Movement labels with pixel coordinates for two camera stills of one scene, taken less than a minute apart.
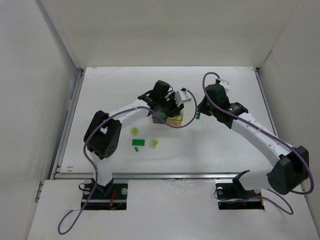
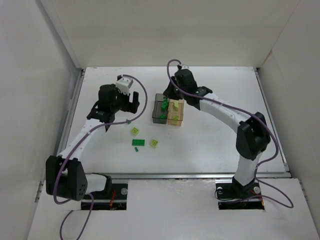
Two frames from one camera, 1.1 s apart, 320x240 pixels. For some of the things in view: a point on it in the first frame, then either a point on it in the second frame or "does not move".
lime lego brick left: [135, 131] does not move
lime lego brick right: [154, 143] does not move
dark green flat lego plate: [139, 142] does not move
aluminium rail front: [142, 176] does not move
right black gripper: [203, 107] to [169, 91]
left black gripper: [169, 109] to [127, 103]
